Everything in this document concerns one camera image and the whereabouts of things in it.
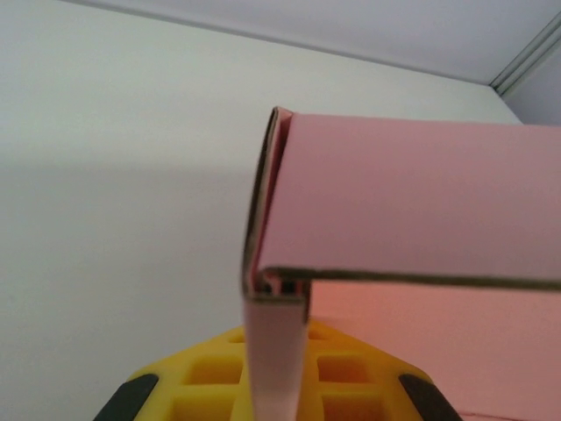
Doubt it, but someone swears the aluminium frame post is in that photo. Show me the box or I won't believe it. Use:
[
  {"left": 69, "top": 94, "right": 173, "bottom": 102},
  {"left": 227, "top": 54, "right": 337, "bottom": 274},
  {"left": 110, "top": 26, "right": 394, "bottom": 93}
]
[{"left": 488, "top": 8, "right": 561, "bottom": 96}]

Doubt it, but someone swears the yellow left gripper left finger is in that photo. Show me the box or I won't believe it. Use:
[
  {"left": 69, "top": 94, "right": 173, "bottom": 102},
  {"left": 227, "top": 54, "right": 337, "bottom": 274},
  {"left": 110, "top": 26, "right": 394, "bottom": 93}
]
[{"left": 99, "top": 324, "right": 254, "bottom": 421}]

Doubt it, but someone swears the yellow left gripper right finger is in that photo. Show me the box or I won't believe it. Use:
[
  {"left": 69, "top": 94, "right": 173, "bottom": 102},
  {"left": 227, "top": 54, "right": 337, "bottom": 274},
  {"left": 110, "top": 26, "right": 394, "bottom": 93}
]
[{"left": 297, "top": 316, "right": 459, "bottom": 421}]

